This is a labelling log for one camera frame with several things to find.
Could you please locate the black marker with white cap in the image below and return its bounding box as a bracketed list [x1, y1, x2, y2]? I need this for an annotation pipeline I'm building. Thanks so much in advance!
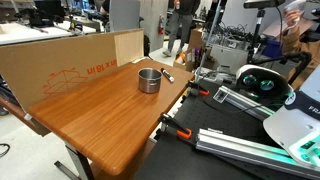
[160, 67, 176, 84]

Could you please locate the small stainless steel pot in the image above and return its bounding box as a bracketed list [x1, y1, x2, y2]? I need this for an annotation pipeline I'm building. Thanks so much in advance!
[137, 67, 163, 94]

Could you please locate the wooden top side table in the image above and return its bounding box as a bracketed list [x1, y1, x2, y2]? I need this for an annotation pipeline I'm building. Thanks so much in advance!
[28, 58, 195, 177]

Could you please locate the open brown cardboard box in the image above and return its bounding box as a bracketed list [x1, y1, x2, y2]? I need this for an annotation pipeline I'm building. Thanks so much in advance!
[173, 28, 206, 73]

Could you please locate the red fire extinguisher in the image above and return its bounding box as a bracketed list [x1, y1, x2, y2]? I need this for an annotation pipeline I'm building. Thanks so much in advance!
[157, 14, 165, 36]

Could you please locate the standing person in grey trousers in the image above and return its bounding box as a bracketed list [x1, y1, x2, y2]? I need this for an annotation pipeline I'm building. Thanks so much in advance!
[162, 0, 201, 58]

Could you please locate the black perforated breadboard table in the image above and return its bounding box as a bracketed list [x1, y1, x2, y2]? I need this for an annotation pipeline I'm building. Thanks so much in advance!
[133, 79, 320, 180]

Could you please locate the grey equipment box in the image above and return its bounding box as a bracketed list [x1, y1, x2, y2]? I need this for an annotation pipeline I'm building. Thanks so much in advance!
[209, 43, 250, 75]

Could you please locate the grey pillar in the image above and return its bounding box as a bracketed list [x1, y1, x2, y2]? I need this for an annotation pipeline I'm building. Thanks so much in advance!
[109, 0, 169, 53]

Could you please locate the white VR headset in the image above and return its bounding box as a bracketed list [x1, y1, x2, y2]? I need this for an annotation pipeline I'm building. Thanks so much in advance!
[235, 64, 294, 101]

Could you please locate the grey metal table leg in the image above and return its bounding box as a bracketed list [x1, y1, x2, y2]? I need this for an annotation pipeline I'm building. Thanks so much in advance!
[54, 143, 96, 180]

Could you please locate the cardboard panel with orange print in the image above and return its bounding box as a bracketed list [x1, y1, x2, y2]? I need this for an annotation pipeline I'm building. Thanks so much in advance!
[0, 28, 145, 113]

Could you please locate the blue storage bin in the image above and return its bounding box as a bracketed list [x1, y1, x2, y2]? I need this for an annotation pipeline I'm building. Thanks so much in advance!
[263, 38, 284, 58]

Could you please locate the seated person in brown jacket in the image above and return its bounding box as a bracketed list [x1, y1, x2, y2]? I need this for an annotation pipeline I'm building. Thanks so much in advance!
[281, 8, 320, 89]

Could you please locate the white workbench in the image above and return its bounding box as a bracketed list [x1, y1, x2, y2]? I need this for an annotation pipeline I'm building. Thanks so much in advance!
[0, 20, 98, 47]

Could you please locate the white VR controller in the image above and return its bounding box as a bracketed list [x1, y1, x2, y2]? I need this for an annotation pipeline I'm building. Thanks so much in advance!
[284, 0, 308, 24]

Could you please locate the black clamp with orange handle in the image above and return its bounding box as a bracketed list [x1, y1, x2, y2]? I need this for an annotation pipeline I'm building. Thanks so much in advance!
[186, 80, 211, 97]
[157, 112, 193, 140]

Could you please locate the short aluminium extrusion rail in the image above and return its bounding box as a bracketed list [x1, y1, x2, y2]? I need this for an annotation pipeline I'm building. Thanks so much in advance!
[213, 85, 276, 122]

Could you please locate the long aluminium extrusion rail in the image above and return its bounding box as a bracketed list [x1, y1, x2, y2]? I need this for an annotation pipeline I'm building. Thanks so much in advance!
[195, 128, 320, 180]

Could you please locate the black camera stand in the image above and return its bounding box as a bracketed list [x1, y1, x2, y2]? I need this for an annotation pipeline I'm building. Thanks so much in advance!
[246, 8, 313, 85]

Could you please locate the black stereo camera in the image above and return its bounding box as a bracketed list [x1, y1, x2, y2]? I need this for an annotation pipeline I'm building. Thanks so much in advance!
[243, 0, 287, 10]

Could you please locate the black floor cable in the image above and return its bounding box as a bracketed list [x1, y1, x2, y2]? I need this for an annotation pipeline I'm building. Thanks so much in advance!
[0, 143, 11, 159]

